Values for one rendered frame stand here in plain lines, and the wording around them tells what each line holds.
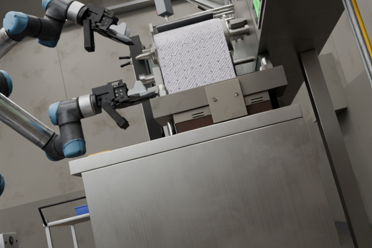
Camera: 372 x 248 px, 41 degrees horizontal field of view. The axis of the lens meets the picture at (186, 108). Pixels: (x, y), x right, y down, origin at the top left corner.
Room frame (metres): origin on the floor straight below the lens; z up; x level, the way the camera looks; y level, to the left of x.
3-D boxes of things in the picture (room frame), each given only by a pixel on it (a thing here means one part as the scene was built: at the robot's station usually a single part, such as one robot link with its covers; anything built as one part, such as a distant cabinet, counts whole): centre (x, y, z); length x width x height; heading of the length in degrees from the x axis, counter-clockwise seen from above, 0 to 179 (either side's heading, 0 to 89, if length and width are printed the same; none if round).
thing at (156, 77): (1.72, 0.09, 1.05); 0.06 x 0.05 x 0.31; 87
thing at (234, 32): (1.67, -0.24, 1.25); 0.07 x 0.04 x 0.04; 87
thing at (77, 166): (2.62, -0.03, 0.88); 2.52 x 0.66 x 0.04; 177
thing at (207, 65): (1.62, -0.07, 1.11); 0.23 x 0.01 x 0.18; 87
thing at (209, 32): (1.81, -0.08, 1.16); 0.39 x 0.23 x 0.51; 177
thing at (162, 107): (1.50, -0.11, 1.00); 0.40 x 0.16 x 0.06; 87
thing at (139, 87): (1.60, 0.13, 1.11); 0.09 x 0.03 x 0.06; 78
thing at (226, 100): (1.40, -0.12, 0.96); 0.10 x 0.03 x 0.11; 87
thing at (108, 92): (1.63, 0.24, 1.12); 0.12 x 0.08 x 0.09; 87
